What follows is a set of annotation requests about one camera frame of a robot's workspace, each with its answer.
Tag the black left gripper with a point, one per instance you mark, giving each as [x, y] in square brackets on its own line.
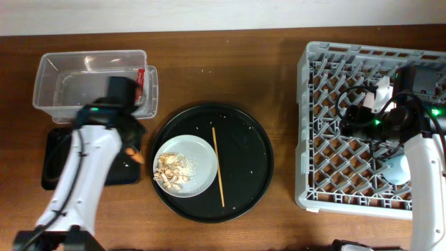
[143, 133]

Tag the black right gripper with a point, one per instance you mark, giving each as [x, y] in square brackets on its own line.
[353, 121]

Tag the orange carrot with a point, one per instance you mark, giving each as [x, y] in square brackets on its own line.
[135, 155]

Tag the light blue cup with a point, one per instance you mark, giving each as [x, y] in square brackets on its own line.
[397, 170]

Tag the red snack wrapper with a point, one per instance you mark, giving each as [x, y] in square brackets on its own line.
[140, 85]

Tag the grey round plate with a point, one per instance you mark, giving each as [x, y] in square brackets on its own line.
[201, 154]

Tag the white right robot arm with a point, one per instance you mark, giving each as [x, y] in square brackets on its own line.
[403, 109]

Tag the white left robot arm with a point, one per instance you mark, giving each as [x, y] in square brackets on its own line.
[101, 130]

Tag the grey dishwasher rack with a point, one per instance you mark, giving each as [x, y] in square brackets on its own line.
[345, 174]

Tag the peanut shells and rice scraps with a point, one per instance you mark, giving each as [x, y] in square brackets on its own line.
[173, 171]

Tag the black rectangular tray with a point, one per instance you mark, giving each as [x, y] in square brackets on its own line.
[123, 171]

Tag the clear plastic bin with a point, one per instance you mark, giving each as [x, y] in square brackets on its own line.
[66, 81]

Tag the round black tray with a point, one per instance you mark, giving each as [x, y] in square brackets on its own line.
[245, 155]

